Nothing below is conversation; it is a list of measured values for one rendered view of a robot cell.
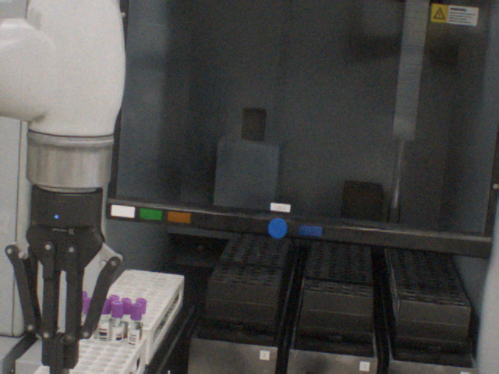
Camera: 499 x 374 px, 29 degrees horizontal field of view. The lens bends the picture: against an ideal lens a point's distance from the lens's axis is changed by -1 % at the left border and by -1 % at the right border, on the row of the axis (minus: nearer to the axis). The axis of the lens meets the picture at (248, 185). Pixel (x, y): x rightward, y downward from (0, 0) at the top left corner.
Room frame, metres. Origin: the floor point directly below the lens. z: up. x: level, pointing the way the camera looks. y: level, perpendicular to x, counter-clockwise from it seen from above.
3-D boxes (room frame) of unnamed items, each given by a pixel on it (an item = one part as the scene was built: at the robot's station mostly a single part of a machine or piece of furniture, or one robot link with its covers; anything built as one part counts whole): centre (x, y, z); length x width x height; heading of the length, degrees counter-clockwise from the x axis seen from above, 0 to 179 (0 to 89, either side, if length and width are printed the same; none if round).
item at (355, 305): (1.48, -0.16, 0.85); 0.12 x 0.02 x 0.06; 84
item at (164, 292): (1.41, 0.15, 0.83); 0.30 x 0.10 x 0.06; 175
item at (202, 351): (1.72, -0.03, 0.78); 0.73 x 0.14 x 0.09; 175
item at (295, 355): (1.71, -0.18, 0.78); 0.73 x 0.14 x 0.09; 175
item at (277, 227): (1.46, -0.05, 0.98); 0.03 x 0.01 x 0.03; 85
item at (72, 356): (0.99, 0.17, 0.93); 0.03 x 0.01 x 0.05; 85
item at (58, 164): (0.99, 0.19, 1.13); 0.09 x 0.09 x 0.06
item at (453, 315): (1.46, -0.31, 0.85); 0.12 x 0.02 x 0.06; 84
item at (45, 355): (1.00, 0.21, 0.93); 0.03 x 0.01 x 0.05; 85
